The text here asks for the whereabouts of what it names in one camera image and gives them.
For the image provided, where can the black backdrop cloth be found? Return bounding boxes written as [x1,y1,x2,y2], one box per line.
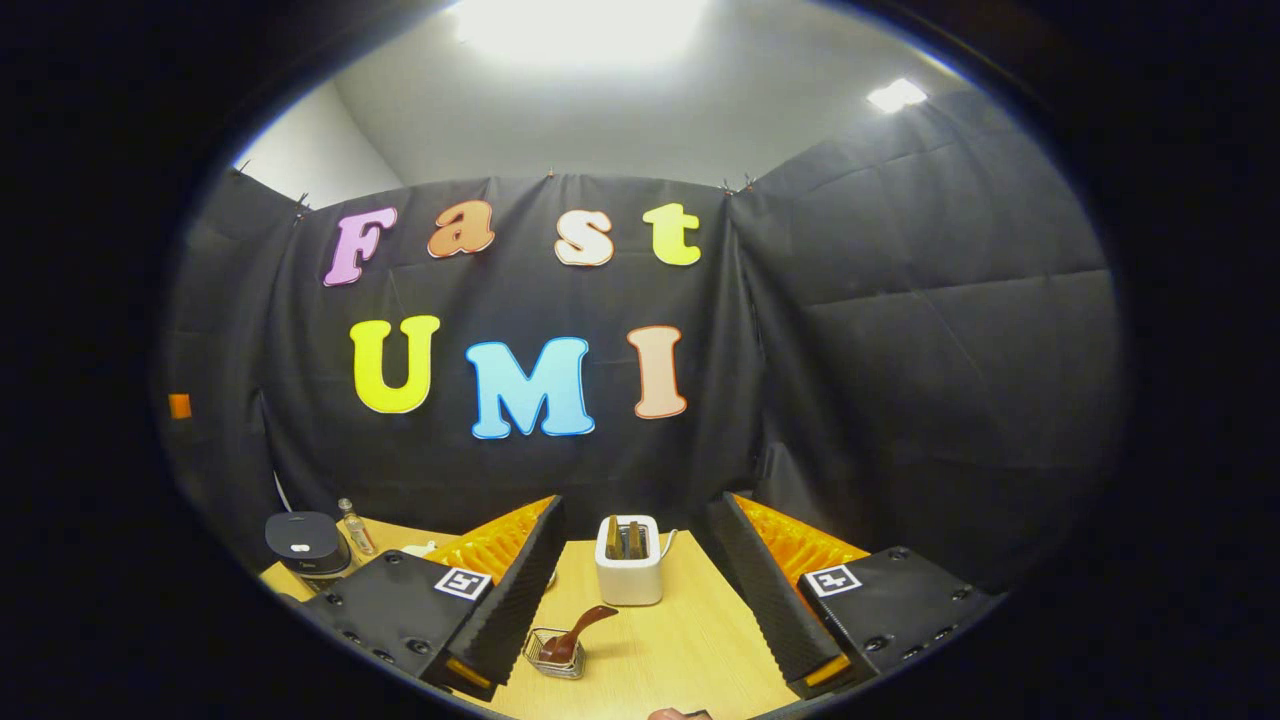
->
[160,90,1121,591]

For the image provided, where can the white toaster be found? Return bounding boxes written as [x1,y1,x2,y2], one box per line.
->
[595,515,679,607]

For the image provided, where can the silver black rice cooker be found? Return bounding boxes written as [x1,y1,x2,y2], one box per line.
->
[265,511,353,591]

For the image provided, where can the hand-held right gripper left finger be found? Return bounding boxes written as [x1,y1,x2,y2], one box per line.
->
[300,495,566,701]

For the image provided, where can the small glass bottle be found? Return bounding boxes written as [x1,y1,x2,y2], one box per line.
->
[337,498,377,557]

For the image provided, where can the large ceiling light panel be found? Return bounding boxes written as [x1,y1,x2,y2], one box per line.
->
[450,0,711,61]

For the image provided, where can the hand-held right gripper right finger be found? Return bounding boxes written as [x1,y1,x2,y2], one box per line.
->
[708,492,1006,701]

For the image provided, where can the wire metal chopstick holder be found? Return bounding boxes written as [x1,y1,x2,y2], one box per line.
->
[522,627,589,681]

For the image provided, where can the brown wooden spoon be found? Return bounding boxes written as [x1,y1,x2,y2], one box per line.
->
[540,605,619,666]

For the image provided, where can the small ceiling light panel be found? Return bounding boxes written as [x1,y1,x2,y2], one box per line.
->
[866,78,929,114]

